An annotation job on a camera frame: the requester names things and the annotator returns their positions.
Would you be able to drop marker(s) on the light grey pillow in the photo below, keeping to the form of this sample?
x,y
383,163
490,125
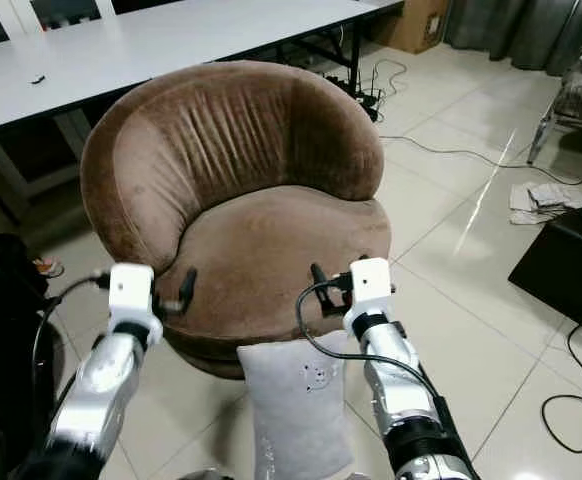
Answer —
x,y
296,420

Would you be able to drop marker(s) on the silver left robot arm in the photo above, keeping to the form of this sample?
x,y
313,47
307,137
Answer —
x,y
96,395

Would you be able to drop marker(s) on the small red floor item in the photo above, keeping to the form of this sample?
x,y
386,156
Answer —
x,y
45,267

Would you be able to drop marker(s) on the brown velvet tub sofa chair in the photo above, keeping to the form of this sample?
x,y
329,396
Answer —
x,y
231,150

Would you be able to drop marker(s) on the low black box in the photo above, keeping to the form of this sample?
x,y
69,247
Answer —
x,y
566,270

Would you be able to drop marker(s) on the crumpled newspaper pile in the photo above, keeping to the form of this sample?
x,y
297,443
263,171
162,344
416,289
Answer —
x,y
551,200

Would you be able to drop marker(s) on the long white table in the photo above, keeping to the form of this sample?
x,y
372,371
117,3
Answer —
x,y
181,45

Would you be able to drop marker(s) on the small black table item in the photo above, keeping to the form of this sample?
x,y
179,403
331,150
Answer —
x,y
38,79

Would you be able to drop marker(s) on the brown cardboard box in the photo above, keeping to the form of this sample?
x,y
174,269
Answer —
x,y
409,25

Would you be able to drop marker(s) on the white cabinets with dark panels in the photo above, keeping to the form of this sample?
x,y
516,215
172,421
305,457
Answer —
x,y
61,12

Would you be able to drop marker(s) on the dark grey curtain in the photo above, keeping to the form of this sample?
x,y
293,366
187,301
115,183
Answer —
x,y
511,30

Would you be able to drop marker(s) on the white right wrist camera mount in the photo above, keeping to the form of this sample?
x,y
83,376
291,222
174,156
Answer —
x,y
371,285

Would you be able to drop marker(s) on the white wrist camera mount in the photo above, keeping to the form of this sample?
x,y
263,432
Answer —
x,y
371,285
131,295

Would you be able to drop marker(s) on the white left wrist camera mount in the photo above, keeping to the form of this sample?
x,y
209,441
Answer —
x,y
131,295

